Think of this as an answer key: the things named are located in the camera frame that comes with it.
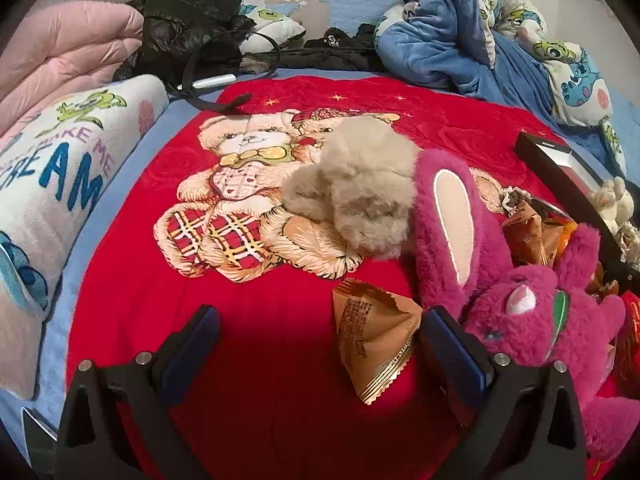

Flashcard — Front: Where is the black strap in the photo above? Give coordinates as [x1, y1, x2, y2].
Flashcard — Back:
[167, 30, 281, 113]

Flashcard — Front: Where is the black clothing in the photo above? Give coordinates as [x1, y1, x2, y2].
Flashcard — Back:
[277, 24, 391, 72]

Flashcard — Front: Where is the red teddy bear printed blanket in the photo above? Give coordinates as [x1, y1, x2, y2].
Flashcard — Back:
[65, 76, 621, 480]

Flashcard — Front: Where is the white cartoon printed pillow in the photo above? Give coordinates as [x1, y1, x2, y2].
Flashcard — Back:
[0, 74, 171, 401]

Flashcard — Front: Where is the small cartoon printed pillow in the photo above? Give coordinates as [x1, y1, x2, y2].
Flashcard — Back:
[237, 4, 307, 53]

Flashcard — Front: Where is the blue cartoon printed quilt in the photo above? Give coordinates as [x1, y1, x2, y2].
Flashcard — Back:
[374, 0, 628, 176]

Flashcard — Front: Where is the brown braided lace hairband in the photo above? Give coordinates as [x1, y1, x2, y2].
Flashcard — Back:
[500, 185, 526, 213]

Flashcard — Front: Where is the black puffer jacket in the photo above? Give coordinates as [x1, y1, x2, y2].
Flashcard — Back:
[112, 0, 258, 83]

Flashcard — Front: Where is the pink quilt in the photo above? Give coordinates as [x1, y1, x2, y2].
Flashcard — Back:
[0, 1, 151, 136]

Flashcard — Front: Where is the silver tube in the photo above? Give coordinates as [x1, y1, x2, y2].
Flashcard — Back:
[192, 74, 236, 90]

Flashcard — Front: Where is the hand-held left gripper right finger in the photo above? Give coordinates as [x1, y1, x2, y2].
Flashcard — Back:
[420, 305, 588, 480]

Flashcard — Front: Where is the beige fluffy plush toy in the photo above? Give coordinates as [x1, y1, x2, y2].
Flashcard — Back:
[281, 116, 420, 261]

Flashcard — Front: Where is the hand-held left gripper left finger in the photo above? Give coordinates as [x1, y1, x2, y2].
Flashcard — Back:
[54, 304, 222, 480]

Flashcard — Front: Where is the cream plush toy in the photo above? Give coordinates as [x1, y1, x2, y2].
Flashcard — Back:
[587, 176, 636, 233]

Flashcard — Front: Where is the magenta plush bear toy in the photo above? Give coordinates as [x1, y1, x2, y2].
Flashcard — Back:
[411, 149, 640, 461]

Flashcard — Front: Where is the black gift box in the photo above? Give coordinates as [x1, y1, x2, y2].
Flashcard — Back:
[515, 131, 640, 286]

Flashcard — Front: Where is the red snack packet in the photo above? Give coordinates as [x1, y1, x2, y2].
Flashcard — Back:
[612, 292, 640, 396]

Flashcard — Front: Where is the blue bed headboard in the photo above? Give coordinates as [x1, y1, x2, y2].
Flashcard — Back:
[197, 0, 396, 36]

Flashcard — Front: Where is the brown triangular snack packet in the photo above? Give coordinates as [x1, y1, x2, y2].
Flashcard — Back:
[502, 205, 566, 267]
[332, 277, 425, 405]

